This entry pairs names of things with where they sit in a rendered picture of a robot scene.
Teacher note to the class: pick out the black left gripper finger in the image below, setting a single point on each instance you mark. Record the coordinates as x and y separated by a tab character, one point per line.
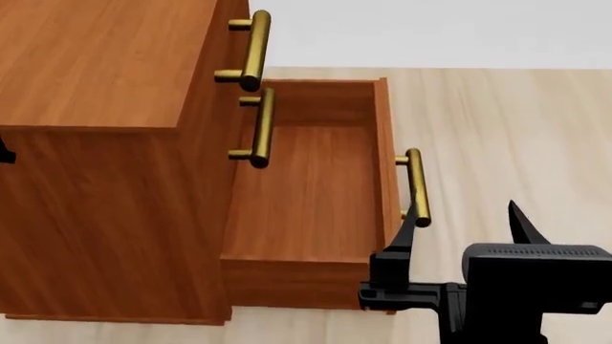
6	157

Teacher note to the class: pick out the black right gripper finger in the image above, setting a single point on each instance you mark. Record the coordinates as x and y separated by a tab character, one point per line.
393	258
523	225

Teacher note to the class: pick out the large wooden drawer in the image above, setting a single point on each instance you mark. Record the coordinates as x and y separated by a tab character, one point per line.
306	193

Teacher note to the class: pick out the brown wooden cabinet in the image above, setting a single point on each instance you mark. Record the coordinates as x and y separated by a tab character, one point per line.
91	200

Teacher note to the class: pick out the mid-height wooden drawer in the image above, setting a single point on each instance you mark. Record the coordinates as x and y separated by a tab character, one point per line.
221	122

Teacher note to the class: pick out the shallow wooden drawer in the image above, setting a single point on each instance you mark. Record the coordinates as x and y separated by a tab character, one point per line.
224	50

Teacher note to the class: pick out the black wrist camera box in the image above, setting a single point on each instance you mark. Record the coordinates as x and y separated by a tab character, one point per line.
535	272

